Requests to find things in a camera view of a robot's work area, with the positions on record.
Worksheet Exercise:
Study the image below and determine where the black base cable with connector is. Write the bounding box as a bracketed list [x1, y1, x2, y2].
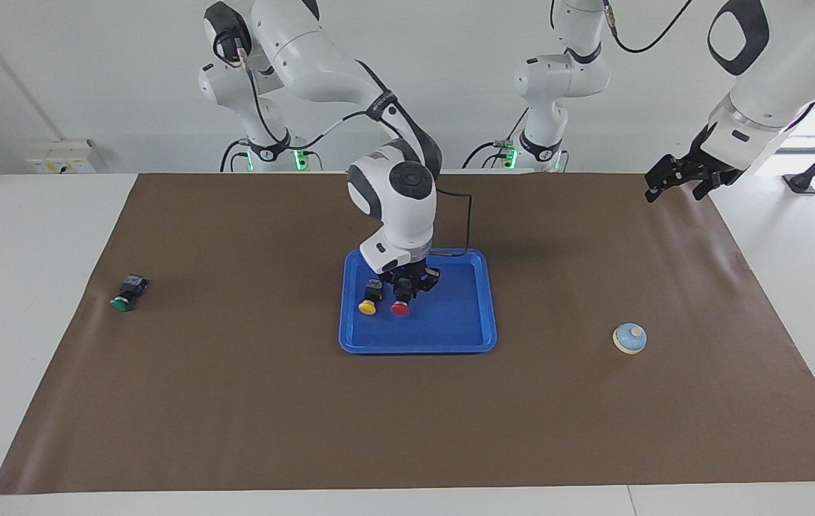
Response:
[462, 107, 531, 171]

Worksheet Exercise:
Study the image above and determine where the red push button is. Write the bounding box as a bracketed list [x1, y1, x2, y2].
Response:
[391, 281, 415, 317]

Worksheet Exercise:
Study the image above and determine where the green push button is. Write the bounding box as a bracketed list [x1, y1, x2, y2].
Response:
[110, 274, 148, 313]

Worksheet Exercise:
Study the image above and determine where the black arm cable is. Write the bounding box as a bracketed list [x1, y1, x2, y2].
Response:
[601, 0, 695, 55]
[235, 39, 474, 257]

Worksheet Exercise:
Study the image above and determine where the blue plastic tray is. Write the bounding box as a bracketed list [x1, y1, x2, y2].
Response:
[338, 248, 498, 355]

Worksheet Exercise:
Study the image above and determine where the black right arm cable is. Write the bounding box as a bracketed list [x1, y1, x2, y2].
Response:
[235, 39, 474, 257]

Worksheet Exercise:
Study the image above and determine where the brown table mat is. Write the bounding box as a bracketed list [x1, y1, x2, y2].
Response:
[0, 171, 815, 495]

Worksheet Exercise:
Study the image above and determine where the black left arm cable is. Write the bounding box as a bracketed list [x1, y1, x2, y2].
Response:
[601, 0, 695, 55]

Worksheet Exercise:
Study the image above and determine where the yellow push button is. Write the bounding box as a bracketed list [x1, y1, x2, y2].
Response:
[358, 279, 385, 315]

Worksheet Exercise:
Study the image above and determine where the light blue desk bell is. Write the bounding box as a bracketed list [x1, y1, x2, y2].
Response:
[612, 322, 648, 355]

